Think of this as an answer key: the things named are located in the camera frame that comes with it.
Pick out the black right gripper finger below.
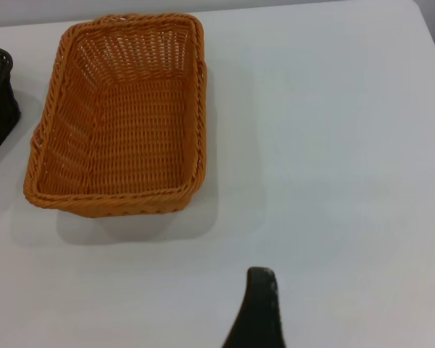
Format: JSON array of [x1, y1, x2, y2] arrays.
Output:
[[220, 267, 281, 348]]

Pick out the orange woven rectangular basket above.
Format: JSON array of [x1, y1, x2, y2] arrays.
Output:
[[22, 13, 207, 220]]

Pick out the black woven rectangular basket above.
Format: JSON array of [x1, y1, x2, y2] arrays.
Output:
[[0, 43, 22, 165]]

